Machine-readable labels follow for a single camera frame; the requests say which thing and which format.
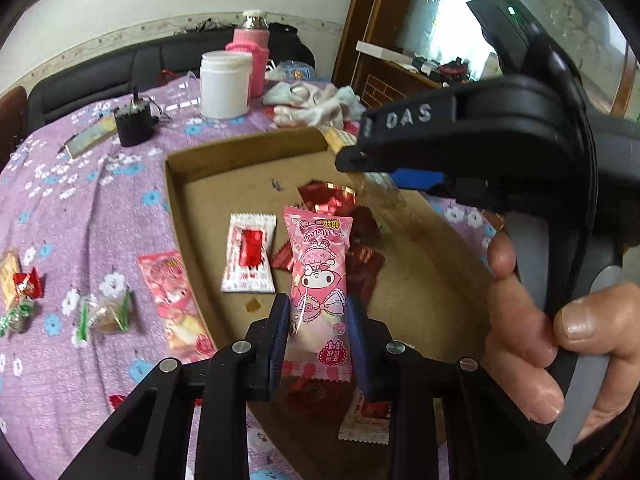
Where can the bottle with pink sleeve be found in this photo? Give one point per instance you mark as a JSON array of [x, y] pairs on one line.
[[250, 45]]

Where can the white flat box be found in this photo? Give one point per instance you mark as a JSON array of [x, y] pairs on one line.
[[385, 50]]

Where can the clear plastic cup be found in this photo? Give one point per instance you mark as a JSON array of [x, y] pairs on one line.
[[181, 92]]

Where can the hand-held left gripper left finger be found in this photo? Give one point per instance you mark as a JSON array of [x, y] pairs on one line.
[[279, 355]]

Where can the clear green-edged pastry packet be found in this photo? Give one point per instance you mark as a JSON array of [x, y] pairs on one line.
[[105, 317]]

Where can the red plastic bag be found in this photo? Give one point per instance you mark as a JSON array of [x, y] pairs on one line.
[[166, 77]]

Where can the person's right hand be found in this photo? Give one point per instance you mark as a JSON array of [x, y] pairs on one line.
[[520, 350]]

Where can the notebook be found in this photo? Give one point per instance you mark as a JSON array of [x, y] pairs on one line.
[[90, 137]]

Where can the white crumpled cloth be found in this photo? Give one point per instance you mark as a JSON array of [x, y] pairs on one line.
[[310, 105]]

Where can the red white-print candy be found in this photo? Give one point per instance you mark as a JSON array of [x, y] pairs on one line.
[[27, 282]]

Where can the dark cloth pile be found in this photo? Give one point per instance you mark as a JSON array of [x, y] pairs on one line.
[[197, 26]]

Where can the green candy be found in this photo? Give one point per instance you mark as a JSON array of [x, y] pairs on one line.
[[17, 317]]

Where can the white red-label snack packet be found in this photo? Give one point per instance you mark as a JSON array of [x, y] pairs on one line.
[[248, 255], [362, 417]]

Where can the small red candy packet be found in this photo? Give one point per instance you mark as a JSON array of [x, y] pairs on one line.
[[282, 260]]

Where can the cardboard box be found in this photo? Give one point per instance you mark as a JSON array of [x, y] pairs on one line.
[[425, 270]]

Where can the pink cartoon snack packet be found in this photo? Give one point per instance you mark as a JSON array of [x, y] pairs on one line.
[[317, 280], [175, 305]]

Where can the wooden cabinet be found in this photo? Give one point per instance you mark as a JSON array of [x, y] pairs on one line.
[[380, 5]]

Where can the black sofa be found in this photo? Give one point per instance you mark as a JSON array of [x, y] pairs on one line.
[[100, 70]]

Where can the brown armchair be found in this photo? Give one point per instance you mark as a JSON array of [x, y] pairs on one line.
[[12, 120]]

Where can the clear cracker packet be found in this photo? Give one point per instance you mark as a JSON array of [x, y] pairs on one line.
[[340, 140]]

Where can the white plastic jar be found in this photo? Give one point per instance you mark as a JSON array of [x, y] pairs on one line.
[[225, 85]]

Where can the purple floral tablecloth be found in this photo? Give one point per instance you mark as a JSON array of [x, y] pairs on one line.
[[75, 200]]

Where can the large red snack packet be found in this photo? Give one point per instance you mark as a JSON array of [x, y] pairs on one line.
[[367, 260]]

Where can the blue printed package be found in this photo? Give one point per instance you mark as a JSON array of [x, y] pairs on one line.
[[295, 70]]

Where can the yellowish cracker packet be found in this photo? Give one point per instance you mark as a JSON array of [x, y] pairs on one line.
[[9, 275]]

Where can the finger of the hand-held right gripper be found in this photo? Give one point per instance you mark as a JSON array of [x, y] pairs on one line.
[[420, 180], [400, 135]]

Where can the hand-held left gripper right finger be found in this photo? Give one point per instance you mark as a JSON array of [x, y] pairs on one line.
[[359, 355]]

